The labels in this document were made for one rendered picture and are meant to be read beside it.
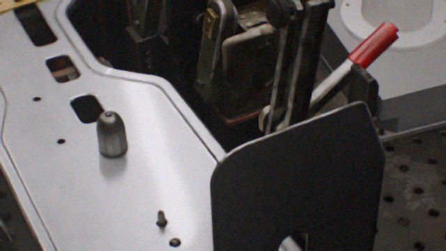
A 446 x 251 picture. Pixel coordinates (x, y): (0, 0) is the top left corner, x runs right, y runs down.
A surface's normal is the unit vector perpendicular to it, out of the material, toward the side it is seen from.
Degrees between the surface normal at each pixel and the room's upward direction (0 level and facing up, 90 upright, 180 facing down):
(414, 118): 90
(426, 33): 1
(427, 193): 0
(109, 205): 0
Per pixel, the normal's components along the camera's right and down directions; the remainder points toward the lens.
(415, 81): -0.04, -0.74
